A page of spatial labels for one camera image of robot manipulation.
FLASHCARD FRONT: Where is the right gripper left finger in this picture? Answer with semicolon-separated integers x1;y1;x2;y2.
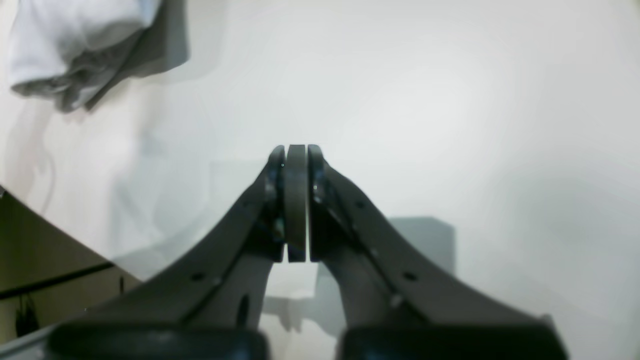
85;145;285;330

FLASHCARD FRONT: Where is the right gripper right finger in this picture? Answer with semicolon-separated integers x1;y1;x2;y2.
307;145;547;330

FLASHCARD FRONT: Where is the white T-shirt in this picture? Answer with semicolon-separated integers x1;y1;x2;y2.
7;0;163;113

